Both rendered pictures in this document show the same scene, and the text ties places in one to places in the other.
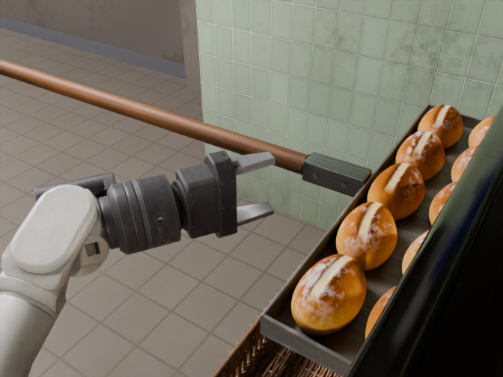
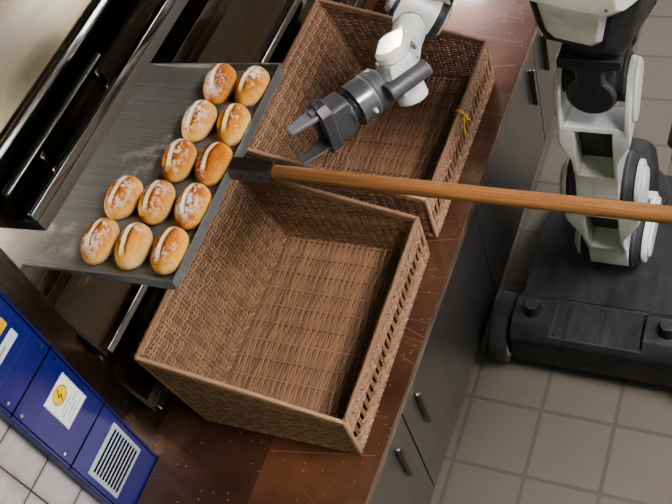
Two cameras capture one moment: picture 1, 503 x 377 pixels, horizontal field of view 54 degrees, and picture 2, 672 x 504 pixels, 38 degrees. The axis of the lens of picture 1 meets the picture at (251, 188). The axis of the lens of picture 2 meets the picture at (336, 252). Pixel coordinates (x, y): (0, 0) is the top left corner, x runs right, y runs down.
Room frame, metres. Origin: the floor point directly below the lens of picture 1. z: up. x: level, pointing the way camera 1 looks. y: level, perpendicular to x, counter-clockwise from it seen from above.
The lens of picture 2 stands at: (1.89, 0.10, 2.52)
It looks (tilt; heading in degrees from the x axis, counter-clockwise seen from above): 51 degrees down; 186
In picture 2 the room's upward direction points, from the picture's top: 24 degrees counter-clockwise
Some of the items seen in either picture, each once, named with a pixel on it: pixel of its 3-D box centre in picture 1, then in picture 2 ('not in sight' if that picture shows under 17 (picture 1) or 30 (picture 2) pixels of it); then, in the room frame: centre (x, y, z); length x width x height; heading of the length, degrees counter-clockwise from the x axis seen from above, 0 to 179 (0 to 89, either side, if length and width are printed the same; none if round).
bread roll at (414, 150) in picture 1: (421, 152); (190, 203); (0.61, -0.24, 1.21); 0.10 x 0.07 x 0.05; 152
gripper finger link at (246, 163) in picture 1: (250, 159); (301, 122); (0.54, 0.00, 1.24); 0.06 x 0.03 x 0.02; 112
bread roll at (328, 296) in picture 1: (331, 287); (250, 83); (0.35, -0.08, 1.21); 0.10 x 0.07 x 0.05; 144
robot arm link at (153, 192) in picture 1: (185, 203); (345, 112); (0.51, 0.09, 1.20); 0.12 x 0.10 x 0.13; 112
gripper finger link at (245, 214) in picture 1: (251, 215); (314, 153); (0.54, 0.00, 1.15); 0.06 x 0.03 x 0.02; 112
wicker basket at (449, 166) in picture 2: not in sight; (373, 111); (0.04, 0.15, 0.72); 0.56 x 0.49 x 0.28; 146
